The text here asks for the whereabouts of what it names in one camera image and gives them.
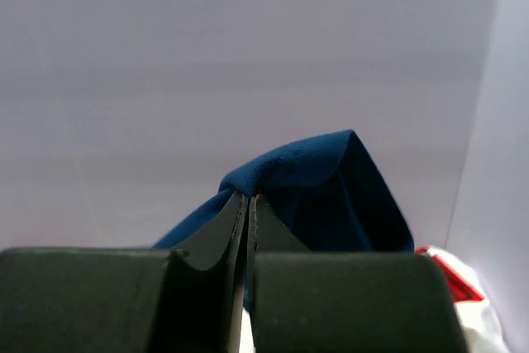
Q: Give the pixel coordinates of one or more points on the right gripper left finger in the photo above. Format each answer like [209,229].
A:
[184,299]

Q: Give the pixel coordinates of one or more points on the blue t shirt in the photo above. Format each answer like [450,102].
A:
[326,190]

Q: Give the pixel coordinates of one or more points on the white red print t shirt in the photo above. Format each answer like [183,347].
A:
[478,321]

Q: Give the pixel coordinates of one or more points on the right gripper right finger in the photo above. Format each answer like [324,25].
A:
[305,301]

